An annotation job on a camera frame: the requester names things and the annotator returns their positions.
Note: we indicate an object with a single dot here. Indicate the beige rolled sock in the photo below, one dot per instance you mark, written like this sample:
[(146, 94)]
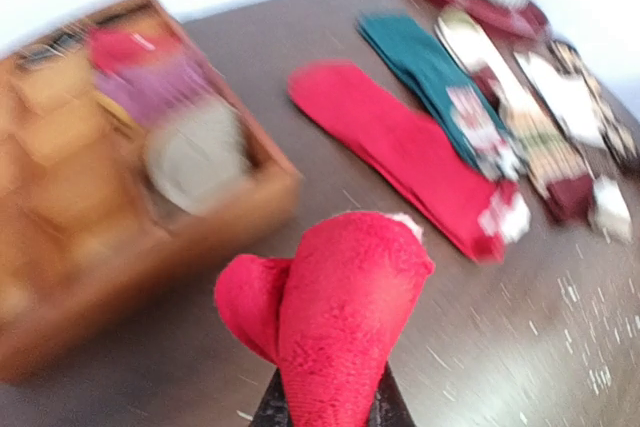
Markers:
[(198, 155)]

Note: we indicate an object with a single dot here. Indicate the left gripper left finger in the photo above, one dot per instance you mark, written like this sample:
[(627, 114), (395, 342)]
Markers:
[(273, 410)]

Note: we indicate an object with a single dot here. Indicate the beige argyle sock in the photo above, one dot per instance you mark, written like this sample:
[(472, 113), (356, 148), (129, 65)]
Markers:
[(617, 137)]

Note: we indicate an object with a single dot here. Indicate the beige brown sock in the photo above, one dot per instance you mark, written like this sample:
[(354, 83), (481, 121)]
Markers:
[(570, 104)]

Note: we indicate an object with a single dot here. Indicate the wooden compartment tray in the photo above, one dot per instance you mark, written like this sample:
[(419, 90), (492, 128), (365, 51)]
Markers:
[(85, 236)]

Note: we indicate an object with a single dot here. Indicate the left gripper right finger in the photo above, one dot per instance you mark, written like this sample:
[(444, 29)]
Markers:
[(389, 408)]

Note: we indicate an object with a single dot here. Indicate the beige striped sock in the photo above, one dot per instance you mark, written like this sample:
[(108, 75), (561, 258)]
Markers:
[(555, 167)]

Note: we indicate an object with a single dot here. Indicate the red rolled sock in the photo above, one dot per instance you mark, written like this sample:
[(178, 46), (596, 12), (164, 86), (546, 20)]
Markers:
[(112, 51)]

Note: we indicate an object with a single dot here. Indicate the teal reindeer sock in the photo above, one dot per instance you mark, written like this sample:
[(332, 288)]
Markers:
[(446, 92)]

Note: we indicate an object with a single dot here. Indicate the red sock with beige toe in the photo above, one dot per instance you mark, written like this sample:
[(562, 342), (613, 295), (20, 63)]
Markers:
[(329, 317)]

